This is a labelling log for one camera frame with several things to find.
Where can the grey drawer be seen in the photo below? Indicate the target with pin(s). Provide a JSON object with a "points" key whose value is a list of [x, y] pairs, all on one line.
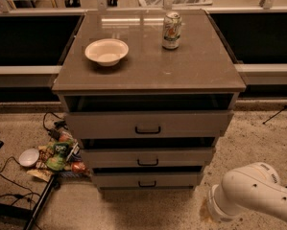
{"points": [[148, 124], [138, 158], [148, 180]]}

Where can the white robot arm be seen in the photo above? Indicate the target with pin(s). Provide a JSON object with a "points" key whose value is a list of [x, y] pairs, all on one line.
{"points": [[255, 187]]}

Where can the grey three-drawer cabinet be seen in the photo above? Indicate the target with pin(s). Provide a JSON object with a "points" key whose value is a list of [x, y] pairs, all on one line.
{"points": [[198, 76]]}

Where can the white paper bowl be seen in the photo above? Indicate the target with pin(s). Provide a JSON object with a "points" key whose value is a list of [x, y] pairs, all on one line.
{"points": [[106, 52]]}

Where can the green white soda can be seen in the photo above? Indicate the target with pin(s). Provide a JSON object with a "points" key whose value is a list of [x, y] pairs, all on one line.
{"points": [[171, 30]]}

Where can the green chip bag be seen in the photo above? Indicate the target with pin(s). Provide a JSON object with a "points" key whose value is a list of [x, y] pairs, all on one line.
{"points": [[58, 160]]}

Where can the small white floor bowl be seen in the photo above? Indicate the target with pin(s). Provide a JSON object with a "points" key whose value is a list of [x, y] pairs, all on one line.
{"points": [[28, 158]]}

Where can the black stand base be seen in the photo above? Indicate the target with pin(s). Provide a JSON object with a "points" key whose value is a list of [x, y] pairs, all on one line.
{"points": [[29, 216]]}

